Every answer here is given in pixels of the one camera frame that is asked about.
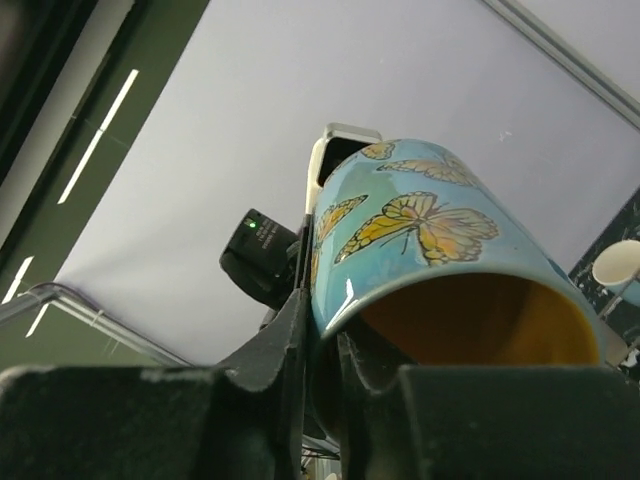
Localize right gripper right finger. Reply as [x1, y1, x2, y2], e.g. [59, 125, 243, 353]
[337, 334, 639, 479]

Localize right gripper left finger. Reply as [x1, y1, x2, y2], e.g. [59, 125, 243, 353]
[1, 223, 312, 479]

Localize blue butterfly mug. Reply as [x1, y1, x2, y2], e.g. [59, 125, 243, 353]
[306, 137, 628, 365]

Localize light blue mug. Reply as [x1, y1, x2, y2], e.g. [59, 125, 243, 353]
[592, 240, 639, 286]

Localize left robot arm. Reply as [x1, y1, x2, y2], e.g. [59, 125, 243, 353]
[219, 209, 300, 310]

